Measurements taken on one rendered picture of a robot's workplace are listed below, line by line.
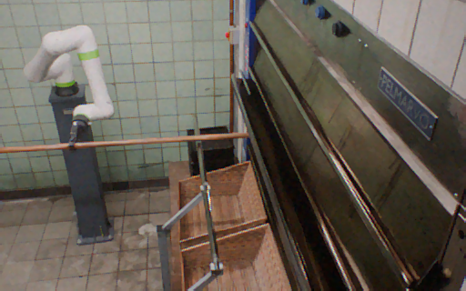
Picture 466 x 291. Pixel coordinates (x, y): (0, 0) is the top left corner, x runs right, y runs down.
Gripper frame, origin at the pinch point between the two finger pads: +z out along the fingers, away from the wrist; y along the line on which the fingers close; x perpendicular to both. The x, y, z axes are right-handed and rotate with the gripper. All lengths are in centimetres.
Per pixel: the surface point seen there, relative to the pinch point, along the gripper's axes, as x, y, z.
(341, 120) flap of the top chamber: -103, -61, 97
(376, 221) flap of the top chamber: -100, -54, 131
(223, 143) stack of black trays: -83, 30, -41
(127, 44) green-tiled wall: -21, -12, -119
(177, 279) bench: -49, 61, 41
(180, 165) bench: -54, 62, -64
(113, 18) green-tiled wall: -13, -31, -119
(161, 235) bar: -44, 28, 43
